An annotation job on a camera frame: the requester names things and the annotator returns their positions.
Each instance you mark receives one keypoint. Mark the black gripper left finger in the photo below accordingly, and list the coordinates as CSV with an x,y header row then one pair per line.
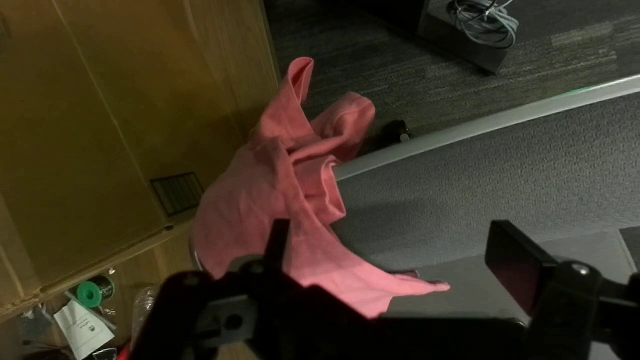
x,y
278,241

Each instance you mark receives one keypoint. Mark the brown cardboard box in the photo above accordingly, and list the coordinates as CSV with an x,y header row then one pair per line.
x,y
100,133

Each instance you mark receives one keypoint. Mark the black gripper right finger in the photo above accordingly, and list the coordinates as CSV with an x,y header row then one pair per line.
x,y
517,267

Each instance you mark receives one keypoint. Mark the white paper card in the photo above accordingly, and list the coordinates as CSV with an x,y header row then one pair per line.
x,y
83,326

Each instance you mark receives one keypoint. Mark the pink cloth garment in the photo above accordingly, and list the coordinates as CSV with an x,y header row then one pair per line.
x,y
292,201

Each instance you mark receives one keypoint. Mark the small clear bottle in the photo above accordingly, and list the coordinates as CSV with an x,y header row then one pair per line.
x,y
143,304

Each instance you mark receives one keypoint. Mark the black box device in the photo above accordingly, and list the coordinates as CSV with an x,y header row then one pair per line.
x,y
461,48

